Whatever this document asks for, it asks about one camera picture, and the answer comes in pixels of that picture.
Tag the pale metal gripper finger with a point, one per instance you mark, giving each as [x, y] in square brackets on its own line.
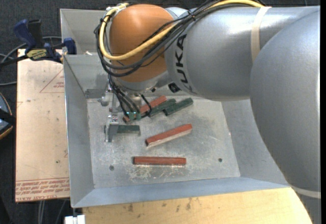
[105, 100]
[111, 132]

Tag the dark green flat block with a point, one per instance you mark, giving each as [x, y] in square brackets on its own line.
[128, 130]
[161, 107]
[179, 106]

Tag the red-brown flat block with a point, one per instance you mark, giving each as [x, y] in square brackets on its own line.
[159, 161]
[156, 102]
[168, 135]

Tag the brown cardboard board, red print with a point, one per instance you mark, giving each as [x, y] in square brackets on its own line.
[40, 128]

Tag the grey metal bin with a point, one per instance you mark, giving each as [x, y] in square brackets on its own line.
[178, 174]

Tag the black cylinder on white bracket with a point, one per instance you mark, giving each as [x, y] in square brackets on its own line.
[173, 87]

